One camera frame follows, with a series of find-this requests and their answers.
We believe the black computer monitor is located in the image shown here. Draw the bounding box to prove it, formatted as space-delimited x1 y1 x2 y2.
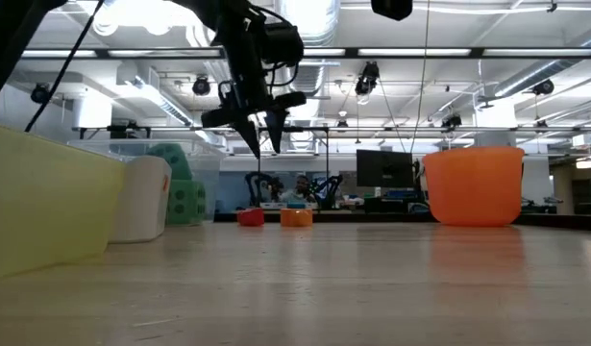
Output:
356 149 415 189

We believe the blue storage bin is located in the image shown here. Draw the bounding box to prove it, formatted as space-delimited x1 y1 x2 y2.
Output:
385 189 424 201

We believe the orange pumpkin-face bucket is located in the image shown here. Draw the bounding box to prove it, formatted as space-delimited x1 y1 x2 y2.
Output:
422 146 526 228

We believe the black overhead camera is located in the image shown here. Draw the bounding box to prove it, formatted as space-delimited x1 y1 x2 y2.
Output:
355 61 381 95

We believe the clear plastic container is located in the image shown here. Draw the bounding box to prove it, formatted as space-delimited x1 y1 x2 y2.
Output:
66 137 228 226

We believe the green foam die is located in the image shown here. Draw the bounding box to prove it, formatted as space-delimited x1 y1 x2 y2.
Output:
166 179 208 226
148 142 194 182

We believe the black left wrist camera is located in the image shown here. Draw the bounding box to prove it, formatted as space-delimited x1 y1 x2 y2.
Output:
260 21 306 67

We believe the orange toy brick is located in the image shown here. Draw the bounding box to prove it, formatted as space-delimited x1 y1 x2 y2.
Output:
280 208 314 228

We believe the black background stand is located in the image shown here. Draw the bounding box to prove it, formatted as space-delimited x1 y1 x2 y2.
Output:
259 125 331 179

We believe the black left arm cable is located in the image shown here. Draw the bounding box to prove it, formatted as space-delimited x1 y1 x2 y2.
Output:
24 0 107 134

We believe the person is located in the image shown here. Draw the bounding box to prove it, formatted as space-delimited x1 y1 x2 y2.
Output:
280 175 320 204

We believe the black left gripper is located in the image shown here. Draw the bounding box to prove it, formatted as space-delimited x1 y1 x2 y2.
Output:
201 81 308 160

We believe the black table frame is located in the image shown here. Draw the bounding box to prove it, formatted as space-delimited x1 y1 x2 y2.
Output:
212 210 591 232

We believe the thin hanging cable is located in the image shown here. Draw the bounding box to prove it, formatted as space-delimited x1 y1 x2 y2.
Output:
409 0 431 155

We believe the white plastic bin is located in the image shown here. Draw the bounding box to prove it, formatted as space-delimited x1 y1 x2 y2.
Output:
107 155 173 244

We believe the red toy brick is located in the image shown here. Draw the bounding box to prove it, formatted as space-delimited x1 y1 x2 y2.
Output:
235 208 266 228

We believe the yellow plastic tray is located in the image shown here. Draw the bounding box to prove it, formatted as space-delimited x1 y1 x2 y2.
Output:
0 122 127 283

